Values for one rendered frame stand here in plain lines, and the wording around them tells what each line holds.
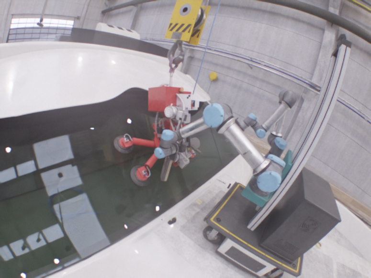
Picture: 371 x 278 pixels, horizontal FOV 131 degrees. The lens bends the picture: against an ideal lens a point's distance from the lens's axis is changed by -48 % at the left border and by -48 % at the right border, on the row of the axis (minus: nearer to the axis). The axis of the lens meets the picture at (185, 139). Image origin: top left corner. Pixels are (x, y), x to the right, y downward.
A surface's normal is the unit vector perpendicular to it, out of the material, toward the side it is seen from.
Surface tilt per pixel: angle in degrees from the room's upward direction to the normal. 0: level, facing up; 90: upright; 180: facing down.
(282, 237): 90
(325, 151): 90
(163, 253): 5
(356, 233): 90
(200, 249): 0
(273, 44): 90
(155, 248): 8
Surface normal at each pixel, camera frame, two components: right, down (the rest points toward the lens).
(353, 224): -0.81, 0.02
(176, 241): 0.28, -0.86
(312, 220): -0.58, 0.19
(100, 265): 0.69, -0.22
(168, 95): 0.80, 0.15
